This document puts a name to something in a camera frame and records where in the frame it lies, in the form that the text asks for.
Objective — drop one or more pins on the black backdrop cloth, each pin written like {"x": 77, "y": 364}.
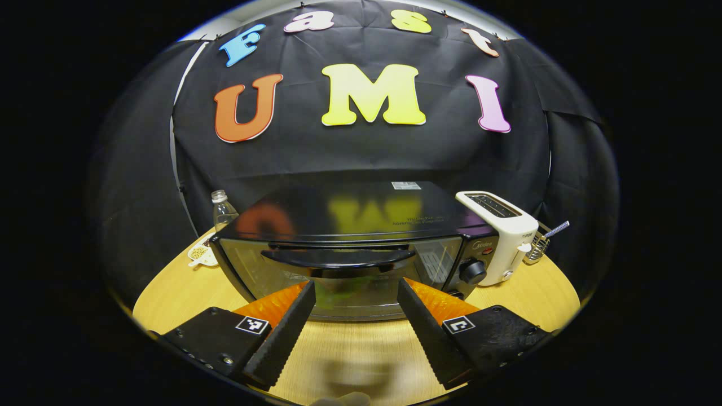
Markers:
{"x": 361, "y": 152}

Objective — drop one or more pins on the white divided seasoning dish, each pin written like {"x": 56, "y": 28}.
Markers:
{"x": 202, "y": 254}

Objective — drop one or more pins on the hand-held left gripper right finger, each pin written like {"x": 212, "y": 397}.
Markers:
{"x": 428, "y": 338}

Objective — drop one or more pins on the black electric oven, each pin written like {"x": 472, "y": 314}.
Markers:
{"x": 350, "y": 214}

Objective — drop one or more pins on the striped straw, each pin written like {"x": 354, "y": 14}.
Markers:
{"x": 557, "y": 229}

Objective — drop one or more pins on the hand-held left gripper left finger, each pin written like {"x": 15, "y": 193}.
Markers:
{"x": 285, "y": 338}

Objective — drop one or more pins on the clear plastic water bottle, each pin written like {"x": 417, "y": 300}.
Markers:
{"x": 223, "y": 211}

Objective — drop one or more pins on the white toaster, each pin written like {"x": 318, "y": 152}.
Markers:
{"x": 510, "y": 242}

